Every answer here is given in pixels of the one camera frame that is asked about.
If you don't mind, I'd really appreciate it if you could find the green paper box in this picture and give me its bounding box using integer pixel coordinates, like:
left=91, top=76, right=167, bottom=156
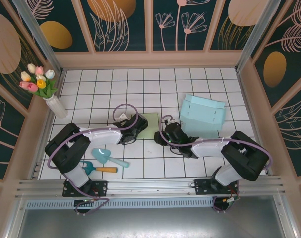
left=131, top=113, right=159, bottom=139

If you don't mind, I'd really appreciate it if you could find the light blue paper box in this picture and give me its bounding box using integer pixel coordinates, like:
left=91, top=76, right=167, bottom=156
left=179, top=93, right=227, bottom=138

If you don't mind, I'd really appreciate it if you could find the light blue plastic trowel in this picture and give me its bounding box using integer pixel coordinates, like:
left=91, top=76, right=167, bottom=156
left=91, top=148, right=130, bottom=169

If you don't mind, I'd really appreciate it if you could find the white ribbed vase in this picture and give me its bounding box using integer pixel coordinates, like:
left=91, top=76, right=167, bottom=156
left=43, top=95, right=68, bottom=119

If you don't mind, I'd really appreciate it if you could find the grey metal sheet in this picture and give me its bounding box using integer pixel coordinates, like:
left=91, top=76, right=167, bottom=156
left=6, top=195, right=297, bottom=238

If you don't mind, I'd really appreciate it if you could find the pastel tulip bouquet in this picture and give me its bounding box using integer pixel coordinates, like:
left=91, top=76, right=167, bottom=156
left=19, top=63, right=59, bottom=99

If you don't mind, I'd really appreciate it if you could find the teal fork with wooden handle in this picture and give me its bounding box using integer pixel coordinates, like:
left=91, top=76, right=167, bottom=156
left=79, top=160, right=118, bottom=174

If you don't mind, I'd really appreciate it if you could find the long aluminium mounting rail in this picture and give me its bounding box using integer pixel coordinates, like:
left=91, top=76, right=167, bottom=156
left=15, top=175, right=286, bottom=199

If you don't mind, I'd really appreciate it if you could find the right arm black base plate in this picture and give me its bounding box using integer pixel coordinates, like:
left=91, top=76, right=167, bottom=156
left=193, top=178, right=240, bottom=196

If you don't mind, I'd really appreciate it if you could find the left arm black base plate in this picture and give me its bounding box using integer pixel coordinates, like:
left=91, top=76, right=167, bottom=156
left=62, top=180, right=109, bottom=198

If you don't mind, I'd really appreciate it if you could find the grey slotted cable duct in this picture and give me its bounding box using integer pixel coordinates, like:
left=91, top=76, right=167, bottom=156
left=25, top=199, right=215, bottom=209

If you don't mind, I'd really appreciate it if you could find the aluminium side rail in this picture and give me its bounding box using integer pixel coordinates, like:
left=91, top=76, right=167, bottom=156
left=28, top=70, right=65, bottom=179
left=236, top=70, right=272, bottom=176

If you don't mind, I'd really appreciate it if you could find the small coloured wire bundle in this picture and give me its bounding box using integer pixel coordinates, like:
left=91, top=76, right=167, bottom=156
left=222, top=190, right=241, bottom=206

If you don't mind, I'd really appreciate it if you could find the aluminium frame post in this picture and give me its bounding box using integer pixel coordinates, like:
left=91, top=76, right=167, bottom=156
left=235, top=0, right=287, bottom=73
left=11, top=0, right=64, bottom=73

